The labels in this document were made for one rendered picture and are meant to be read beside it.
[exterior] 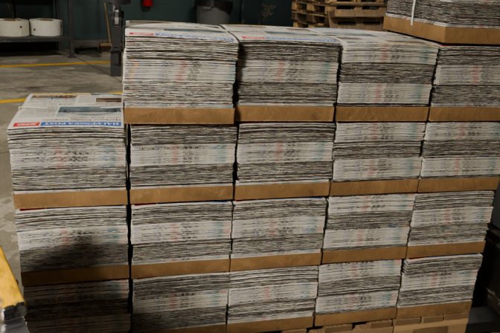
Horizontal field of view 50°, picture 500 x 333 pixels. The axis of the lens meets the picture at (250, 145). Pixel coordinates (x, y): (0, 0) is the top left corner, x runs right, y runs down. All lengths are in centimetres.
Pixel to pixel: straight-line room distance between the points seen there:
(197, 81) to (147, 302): 68
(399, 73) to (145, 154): 74
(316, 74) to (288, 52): 11
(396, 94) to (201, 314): 87
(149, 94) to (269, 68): 33
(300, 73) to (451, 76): 46
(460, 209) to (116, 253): 108
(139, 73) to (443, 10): 88
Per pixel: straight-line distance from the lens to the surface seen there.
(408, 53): 160
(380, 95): 159
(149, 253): 158
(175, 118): 141
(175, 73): 139
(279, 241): 164
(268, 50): 145
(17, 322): 75
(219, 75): 141
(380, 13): 822
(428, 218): 182
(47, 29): 752
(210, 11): 842
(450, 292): 202
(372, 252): 178
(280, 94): 148
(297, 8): 820
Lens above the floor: 123
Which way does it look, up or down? 18 degrees down
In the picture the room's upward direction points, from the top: 4 degrees clockwise
